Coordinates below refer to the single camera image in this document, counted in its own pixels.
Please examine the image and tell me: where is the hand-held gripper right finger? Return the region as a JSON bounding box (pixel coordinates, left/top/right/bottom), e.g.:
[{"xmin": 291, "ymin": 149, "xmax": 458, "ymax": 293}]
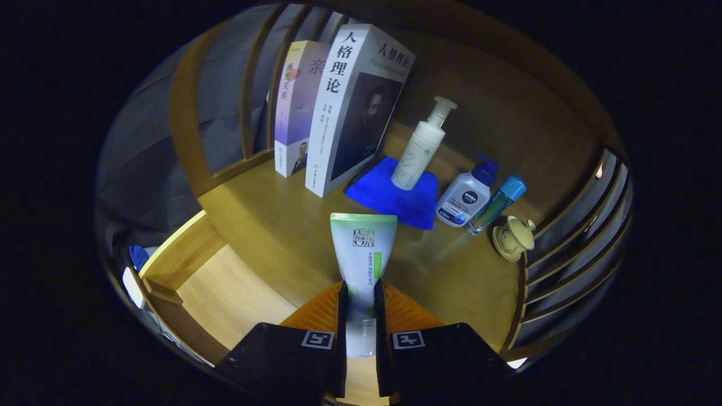
[{"xmin": 374, "ymin": 279, "xmax": 511, "ymax": 406}]

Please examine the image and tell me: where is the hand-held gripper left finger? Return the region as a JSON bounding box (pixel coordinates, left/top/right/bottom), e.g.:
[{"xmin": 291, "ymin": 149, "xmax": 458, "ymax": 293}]
[{"xmin": 214, "ymin": 280, "xmax": 349, "ymax": 406}]

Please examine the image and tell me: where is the green white tube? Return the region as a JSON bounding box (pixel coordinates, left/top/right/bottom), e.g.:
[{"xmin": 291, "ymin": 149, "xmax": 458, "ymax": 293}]
[{"xmin": 330, "ymin": 213, "xmax": 398, "ymax": 358}]

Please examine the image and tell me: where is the brown wooden drawer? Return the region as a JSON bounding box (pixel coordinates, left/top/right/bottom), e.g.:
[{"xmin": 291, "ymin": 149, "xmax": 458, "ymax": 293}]
[{"xmin": 121, "ymin": 210, "xmax": 390, "ymax": 406}]

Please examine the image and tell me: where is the wooden countertop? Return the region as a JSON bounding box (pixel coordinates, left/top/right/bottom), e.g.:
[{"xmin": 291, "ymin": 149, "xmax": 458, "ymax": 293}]
[{"xmin": 197, "ymin": 121, "xmax": 542, "ymax": 353}]

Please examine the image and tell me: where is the brown wooden cabinet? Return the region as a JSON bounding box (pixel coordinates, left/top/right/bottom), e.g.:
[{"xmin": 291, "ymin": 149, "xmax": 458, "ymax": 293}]
[{"xmin": 169, "ymin": 0, "xmax": 635, "ymax": 361}]

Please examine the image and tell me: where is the blue folded cloth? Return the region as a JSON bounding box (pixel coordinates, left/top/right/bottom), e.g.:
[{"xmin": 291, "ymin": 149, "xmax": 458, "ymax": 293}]
[{"xmin": 345, "ymin": 156, "xmax": 439, "ymax": 231}]

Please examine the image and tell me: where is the white bottle blue pump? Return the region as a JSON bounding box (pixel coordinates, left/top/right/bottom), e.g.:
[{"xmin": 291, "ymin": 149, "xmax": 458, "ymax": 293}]
[{"xmin": 435, "ymin": 153, "xmax": 499, "ymax": 228}]

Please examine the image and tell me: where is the yellow ceramic lidded teacup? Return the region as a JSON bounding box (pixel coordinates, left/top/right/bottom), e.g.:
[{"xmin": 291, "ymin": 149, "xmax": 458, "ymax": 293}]
[{"xmin": 492, "ymin": 216, "xmax": 536, "ymax": 262}]

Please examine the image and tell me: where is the teal blue bottle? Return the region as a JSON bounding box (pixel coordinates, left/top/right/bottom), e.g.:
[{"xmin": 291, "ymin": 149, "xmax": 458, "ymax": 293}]
[{"xmin": 464, "ymin": 175, "xmax": 527, "ymax": 236}]

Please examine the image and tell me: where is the thick white book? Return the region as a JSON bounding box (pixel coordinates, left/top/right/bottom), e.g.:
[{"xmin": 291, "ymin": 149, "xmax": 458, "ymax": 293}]
[{"xmin": 305, "ymin": 24, "xmax": 417, "ymax": 198}]

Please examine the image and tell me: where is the purple book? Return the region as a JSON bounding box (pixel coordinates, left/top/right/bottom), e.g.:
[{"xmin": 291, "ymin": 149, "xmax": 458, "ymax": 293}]
[{"xmin": 274, "ymin": 40, "xmax": 333, "ymax": 179}]

